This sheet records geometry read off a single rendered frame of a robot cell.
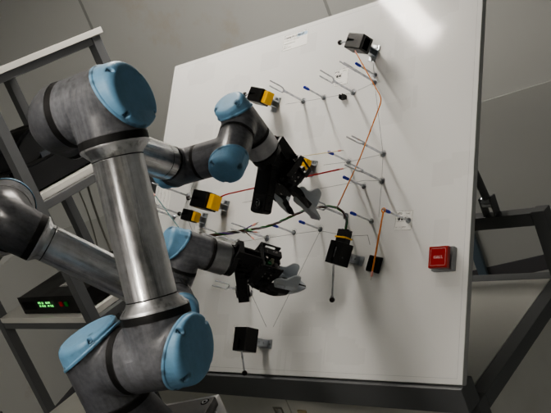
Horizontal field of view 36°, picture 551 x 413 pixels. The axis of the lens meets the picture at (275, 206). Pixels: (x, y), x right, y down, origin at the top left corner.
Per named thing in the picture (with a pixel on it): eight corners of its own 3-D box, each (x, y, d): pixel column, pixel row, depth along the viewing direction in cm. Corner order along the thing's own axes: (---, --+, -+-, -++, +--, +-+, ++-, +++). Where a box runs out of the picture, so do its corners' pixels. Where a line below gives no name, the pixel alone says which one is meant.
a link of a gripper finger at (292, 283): (317, 285, 192) (282, 274, 188) (303, 300, 195) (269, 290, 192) (315, 274, 194) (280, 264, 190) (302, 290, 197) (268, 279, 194)
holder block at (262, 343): (255, 378, 222) (229, 374, 216) (261, 332, 226) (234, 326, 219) (268, 378, 219) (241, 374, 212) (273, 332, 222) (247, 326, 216)
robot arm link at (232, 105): (207, 120, 173) (216, 93, 179) (234, 156, 179) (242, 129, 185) (238, 110, 169) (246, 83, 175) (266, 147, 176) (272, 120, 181)
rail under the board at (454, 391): (470, 415, 182) (461, 390, 180) (135, 388, 262) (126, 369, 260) (480, 400, 185) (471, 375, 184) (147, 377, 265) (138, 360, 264)
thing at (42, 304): (84, 315, 262) (75, 296, 261) (24, 315, 286) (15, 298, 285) (155, 263, 285) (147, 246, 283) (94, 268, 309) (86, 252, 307)
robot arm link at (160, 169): (-4, 155, 140) (173, 201, 181) (44, 138, 135) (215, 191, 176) (-6, 90, 142) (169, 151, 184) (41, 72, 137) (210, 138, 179)
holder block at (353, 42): (354, 43, 230) (334, 29, 224) (384, 46, 222) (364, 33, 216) (348, 58, 230) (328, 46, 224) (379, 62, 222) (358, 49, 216)
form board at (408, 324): (133, 367, 262) (128, 366, 260) (179, 68, 288) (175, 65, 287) (466, 386, 182) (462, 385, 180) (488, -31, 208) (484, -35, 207)
